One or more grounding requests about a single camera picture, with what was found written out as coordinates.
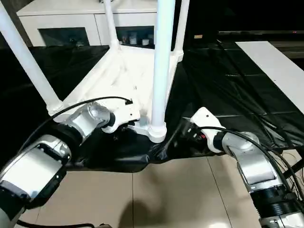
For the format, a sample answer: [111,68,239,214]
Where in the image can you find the white plastic table top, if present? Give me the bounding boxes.
[46,45,185,143]

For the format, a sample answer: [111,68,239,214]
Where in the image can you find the white plastic table leg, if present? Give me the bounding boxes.
[103,0,122,52]
[173,0,190,61]
[149,0,177,132]
[0,3,64,114]

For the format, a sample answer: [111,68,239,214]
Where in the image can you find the black mat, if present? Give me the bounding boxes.
[0,40,304,174]

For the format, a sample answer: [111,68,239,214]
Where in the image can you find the white flat panel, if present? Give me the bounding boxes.
[234,40,304,112]

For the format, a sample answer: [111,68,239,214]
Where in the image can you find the black metal bar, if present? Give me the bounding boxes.
[218,30,304,36]

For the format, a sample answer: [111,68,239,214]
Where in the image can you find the white cabinet with glass doors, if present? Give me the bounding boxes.
[16,0,181,47]

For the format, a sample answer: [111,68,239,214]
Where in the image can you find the grey curtain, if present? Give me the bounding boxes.
[0,0,34,48]

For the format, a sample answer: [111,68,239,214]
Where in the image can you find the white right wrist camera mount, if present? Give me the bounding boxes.
[190,106,227,152]

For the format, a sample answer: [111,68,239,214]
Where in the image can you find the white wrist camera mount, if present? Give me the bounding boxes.
[102,101,141,134]
[190,106,227,152]

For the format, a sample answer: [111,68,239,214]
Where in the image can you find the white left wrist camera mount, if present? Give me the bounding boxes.
[102,101,141,134]

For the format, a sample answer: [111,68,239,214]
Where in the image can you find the black folding table frame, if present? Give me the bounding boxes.
[288,158,304,174]

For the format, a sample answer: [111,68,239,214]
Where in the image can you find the dark tangled cables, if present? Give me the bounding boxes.
[273,147,304,198]

